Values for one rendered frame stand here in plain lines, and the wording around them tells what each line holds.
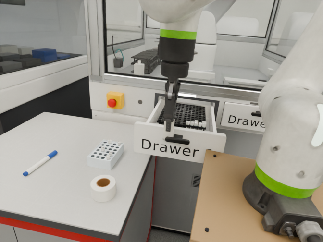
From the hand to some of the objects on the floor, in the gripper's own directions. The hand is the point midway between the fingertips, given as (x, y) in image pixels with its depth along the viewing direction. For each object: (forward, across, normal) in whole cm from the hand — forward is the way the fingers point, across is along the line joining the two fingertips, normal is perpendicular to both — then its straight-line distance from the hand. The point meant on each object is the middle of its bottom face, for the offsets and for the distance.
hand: (168, 129), depth 65 cm
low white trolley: (+93, -4, -38) cm, 101 cm away
